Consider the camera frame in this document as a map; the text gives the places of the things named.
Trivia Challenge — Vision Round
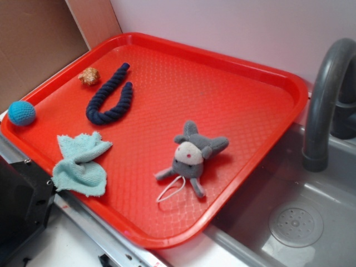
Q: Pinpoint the grey toy faucet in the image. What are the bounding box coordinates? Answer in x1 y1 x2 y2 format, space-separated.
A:
302 38 355 172

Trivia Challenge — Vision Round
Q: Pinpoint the light teal cloth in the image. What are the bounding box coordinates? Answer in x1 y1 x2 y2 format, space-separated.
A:
52 131 112 197

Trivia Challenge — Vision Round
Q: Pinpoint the red plastic tray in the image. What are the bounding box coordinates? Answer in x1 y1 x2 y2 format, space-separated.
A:
1 33 308 249

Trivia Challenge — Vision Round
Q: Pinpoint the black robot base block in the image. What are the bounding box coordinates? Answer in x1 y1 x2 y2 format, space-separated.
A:
1 159 55 266

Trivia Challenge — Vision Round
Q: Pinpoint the brown spiral seashell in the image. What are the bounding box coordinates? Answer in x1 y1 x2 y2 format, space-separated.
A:
78 67 101 86

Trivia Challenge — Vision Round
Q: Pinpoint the grey plush donkey toy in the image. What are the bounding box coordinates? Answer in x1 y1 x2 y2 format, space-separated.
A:
154 120 229 203

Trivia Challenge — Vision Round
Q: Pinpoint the blue crocheted ball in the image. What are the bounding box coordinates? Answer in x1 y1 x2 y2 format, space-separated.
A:
7 101 36 126

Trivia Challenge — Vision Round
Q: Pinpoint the navy blue twisted rope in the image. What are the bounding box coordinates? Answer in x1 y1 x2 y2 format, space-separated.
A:
85 62 134 126

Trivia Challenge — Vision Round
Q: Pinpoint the brown cardboard panel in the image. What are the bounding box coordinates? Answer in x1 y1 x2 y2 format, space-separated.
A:
1 1 122 112

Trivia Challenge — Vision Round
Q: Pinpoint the grey plastic toy sink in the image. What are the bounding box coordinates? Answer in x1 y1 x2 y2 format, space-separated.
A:
205 125 355 266

